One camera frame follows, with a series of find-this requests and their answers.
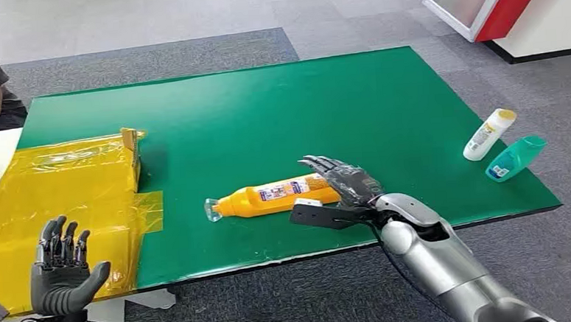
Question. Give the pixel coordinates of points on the yellow tape-wrapped cardboard box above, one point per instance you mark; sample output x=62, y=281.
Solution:
x=68, y=210

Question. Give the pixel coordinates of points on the red and white cabinet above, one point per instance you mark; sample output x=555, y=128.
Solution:
x=512, y=6

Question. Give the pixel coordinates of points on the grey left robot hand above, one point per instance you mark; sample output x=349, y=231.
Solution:
x=60, y=284

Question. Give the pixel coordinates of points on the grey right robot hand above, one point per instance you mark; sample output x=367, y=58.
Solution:
x=352, y=180

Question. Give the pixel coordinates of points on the green table mat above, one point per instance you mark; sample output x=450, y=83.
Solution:
x=314, y=144

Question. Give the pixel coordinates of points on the teal plastic bottle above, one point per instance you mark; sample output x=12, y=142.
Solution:
x=514, y=158

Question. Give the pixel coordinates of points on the orange bottle with clear cap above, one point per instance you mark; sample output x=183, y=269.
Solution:
x=272, y=195

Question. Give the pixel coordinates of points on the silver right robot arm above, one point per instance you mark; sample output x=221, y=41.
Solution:
x=447, y=264

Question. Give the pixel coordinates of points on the white bottle with yellow cap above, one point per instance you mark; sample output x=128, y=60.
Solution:
x=489, y=134

